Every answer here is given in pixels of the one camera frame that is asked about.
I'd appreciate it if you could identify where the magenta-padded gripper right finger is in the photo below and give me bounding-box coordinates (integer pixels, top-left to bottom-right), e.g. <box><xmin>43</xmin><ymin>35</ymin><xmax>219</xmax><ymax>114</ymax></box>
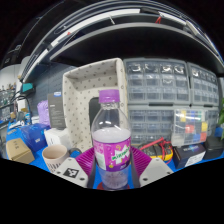
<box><xmin>129</xmin><ymin>146</ymin><xmax>174</xmax><ymax>188</ymax></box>

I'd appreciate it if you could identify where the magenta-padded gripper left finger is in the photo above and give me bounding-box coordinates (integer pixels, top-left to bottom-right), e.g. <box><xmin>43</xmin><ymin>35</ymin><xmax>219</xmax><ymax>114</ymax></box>
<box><xmin>53</xmin><ymin>147</ymin><xmax>98</xmax><ymax>190</ymax></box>

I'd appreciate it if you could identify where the clear bottle with purple label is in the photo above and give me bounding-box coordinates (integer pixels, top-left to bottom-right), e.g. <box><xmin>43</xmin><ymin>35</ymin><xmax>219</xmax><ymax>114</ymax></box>
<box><xmin>90</xmin><ymin>89</ymin><xmax>132</xmax><ymax>191</ymax></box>

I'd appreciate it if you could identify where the yellow multimeter with red leads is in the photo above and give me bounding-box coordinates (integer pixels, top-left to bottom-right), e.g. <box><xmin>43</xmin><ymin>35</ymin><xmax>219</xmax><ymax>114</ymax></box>
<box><xmin>138</xmin><ymin>137</ymin><xmax>175</xmax><ymax>163</ymax></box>

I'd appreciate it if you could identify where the beige printed mug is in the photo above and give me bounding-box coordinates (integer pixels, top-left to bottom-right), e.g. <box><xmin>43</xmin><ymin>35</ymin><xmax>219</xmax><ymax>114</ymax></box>
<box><xmin>41</xmin><ymin>144</ymin><xmax>83</xmax><ymax>174</ymax></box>

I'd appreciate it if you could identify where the black box with white label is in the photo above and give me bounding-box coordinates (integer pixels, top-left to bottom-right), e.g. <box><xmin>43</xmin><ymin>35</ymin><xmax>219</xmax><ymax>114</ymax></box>
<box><xmin>172</xmin><ymin>142</ymin><xmax>207</xmax><ymax>169</ymax></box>

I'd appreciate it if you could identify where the small white box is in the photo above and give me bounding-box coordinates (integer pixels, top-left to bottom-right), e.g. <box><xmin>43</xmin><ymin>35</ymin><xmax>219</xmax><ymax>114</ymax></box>
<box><xmin>43</xmin><ymin>127</ymin><xmax>73</xmax><ymax>150</ymax></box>

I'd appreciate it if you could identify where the brown cardboard box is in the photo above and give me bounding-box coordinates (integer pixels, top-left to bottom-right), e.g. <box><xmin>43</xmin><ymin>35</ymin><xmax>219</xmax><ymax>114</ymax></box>
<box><xmin>5</xmin><ymin>138</ymin><xmax>36</xmax><ymax>165</ymax></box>

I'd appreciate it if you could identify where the clear box of coloured parts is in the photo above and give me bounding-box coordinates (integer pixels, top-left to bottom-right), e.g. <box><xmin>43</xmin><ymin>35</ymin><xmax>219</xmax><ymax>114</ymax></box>
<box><xmin>171</xmin><ymin>108</ymin><xmax>210</xmax><ymax>148</ymax></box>

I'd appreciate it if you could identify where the dark grey flat box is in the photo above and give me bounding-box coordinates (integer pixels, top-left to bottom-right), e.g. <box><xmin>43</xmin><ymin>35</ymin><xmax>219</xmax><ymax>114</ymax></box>
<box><xmin>47</xmin><ymin>91</ymin><xmax>68</xmax><ymax>130</ymax></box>

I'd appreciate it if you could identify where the plain black box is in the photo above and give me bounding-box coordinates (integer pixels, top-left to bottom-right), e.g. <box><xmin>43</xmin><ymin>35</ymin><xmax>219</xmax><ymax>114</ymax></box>
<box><xmin>203</xmin><ymin>134</ymin><xmax>224</xmax><ymax>160</ymax></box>

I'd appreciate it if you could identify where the purple bag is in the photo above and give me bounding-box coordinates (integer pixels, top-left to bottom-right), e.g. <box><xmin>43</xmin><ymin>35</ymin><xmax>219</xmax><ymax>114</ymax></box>
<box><xmin>36</xmin><ymin>99</ymin><xmax>52</xmax><ymax>127</ymax></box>

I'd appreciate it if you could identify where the beige dotted fabric storage basket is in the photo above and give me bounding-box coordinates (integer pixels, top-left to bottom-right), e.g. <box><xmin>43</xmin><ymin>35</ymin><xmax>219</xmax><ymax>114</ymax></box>
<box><xmin>62</xmin><ymin>57</ymin><xmax>129</xmax><ymax>154</ymax></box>

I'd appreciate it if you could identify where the teal device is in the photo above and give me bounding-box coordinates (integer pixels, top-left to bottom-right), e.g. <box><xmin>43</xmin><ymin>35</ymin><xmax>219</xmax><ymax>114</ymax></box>
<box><xmin>20</xmin><ymin>82</ymin><xmax>36</xmax><ymax>96</ymax></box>

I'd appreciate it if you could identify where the black workbench shelf unit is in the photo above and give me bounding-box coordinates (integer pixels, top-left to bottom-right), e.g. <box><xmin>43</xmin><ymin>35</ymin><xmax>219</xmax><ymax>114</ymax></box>
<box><xmin>19</xmin><ymin>3</ymin><xmax>224</xmax><ymax>83</ymax></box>

